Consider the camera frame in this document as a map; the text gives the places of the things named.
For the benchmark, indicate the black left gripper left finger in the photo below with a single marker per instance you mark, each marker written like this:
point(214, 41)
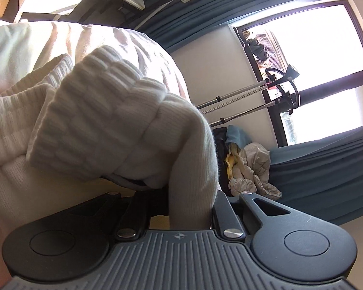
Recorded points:
point(75, 241)

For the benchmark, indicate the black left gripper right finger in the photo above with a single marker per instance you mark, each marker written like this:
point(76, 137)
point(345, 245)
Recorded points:
point(288, 243)

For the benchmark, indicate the cream white zip jacket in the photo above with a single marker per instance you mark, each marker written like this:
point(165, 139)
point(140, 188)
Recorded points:
point(65, 125)

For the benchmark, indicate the beige quilted down jacket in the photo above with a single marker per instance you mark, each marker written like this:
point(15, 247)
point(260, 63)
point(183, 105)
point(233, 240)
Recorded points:
point(251, 173)

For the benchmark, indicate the right teal curtain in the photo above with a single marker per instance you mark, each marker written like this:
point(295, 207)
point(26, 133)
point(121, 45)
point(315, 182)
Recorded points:
point(323, 178)

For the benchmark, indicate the teal curtain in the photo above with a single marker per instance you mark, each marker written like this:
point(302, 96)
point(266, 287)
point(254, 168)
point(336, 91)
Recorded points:
point(323, 178)
point(178, 23)

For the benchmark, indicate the yellow garment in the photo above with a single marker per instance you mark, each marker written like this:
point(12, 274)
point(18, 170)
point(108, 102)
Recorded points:
point(231, 159)

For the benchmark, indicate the teal cloth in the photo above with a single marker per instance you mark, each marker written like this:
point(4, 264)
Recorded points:
point(237, 136)

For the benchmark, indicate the black suitcase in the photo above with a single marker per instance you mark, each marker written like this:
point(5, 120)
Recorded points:
point(220, 137)

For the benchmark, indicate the dark framed window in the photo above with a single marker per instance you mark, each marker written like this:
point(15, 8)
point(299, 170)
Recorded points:
point(324, 43)

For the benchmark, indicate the pastel pink bed sheet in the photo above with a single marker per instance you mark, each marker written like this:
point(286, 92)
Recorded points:
point(27, 46)

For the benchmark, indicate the left teal curtain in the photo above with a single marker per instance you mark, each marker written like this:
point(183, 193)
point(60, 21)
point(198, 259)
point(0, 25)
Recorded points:
point(178, 23)

